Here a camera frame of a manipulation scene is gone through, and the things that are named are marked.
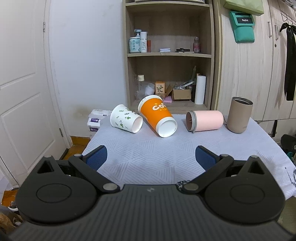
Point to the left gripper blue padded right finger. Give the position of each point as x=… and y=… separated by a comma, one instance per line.
x=205, y=157

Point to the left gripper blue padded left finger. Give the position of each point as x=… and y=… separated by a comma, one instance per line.
x=96, y=158

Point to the beige tumbler cup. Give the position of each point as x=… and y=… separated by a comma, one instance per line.
x=239, y=114

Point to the white paper cup green print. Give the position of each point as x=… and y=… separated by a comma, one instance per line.
x=123, y=118

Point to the orange paper cup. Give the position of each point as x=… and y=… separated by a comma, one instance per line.
x=157, y=115

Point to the pink tumbler grey lid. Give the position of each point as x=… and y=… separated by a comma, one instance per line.
x=204, y=120

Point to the white patterned table cloth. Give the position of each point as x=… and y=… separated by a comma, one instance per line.
x=148, y=159

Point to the white door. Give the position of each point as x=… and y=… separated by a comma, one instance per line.
x=29, y=125

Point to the small cardboard box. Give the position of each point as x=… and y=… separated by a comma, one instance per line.
x=178, y=94

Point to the white paper towel roll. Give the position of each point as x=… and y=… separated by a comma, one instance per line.
x=200, y=89

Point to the clear bottle beige cap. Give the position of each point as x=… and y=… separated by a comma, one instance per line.
x=141, y=86

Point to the small floral carton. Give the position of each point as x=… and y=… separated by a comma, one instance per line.
x=160, y=88

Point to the wooden wardrobe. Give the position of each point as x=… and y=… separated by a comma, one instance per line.
x=256, y=71

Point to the pink small bottle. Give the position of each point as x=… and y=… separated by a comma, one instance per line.
x=196, y=45

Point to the white flat tin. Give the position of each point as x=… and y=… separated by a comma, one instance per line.
x=164, y=50

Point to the wooden shelf unit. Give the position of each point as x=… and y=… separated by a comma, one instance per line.
x=174, y=25

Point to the teal white jar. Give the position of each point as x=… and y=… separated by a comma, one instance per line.
x=134, y=42

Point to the white tube bottle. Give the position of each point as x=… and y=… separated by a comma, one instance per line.
x=143, y=41

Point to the teal fabric pouch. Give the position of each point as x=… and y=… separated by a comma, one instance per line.
x=242, y=25

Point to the black hanging ribbon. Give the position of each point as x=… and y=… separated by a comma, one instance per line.
x=290, y=74

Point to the light green paper bag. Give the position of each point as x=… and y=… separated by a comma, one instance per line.
x=254, y=7

